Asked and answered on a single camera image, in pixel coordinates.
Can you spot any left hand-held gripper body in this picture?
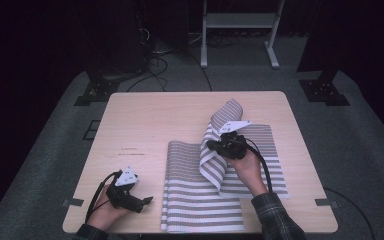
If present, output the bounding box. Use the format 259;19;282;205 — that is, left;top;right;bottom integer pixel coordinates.
105;165;145;214

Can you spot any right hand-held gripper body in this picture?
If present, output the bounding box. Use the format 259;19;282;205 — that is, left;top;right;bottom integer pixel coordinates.
216;119;253;160

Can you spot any person's left hand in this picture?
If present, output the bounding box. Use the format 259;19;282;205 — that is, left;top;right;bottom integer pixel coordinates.
85;184;131;233

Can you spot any person's right hand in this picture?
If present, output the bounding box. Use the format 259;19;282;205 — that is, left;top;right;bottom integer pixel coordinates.
226;148;269;198

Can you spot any grey tape strip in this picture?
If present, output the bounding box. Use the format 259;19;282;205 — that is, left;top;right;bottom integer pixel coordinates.
314;198;340;209
61;198;85;208

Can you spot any black stand base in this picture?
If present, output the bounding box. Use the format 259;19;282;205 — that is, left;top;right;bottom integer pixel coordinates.
74;70;120;107
298;69;351;107

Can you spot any white metal stand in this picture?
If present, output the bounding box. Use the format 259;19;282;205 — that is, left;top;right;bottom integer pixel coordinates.
200;0;286;70

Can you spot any dark equipment cabinet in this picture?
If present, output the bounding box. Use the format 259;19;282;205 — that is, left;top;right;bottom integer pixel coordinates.
85;0;148;75

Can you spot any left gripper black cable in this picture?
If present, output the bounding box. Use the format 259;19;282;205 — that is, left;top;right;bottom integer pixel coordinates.
84;170;123;224

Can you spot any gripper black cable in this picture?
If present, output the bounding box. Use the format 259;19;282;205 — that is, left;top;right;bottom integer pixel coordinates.
84;170;123;224
244;137;274;194

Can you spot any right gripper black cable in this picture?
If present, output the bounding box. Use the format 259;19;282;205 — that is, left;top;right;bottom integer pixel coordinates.
244;137;274;194

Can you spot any thin black floor cable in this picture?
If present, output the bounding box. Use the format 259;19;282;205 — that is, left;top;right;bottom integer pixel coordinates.
323;186;376;240

